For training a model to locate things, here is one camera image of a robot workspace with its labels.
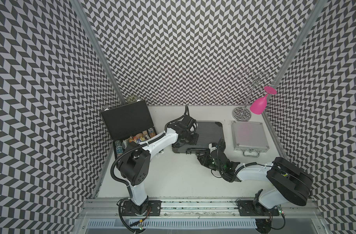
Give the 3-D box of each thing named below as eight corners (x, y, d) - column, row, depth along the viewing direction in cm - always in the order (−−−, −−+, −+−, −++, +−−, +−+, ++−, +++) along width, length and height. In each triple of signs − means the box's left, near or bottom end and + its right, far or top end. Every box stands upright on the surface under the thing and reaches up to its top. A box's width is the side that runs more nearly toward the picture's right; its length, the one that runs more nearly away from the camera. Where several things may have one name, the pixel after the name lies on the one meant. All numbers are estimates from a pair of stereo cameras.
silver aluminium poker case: (234, 155, 94) (236, 150, 89) (231, 125, 109) (233, 120, 104) (266, 158, 92) (271, 154, 87) (259, 128, 108) (262, 122, 103)
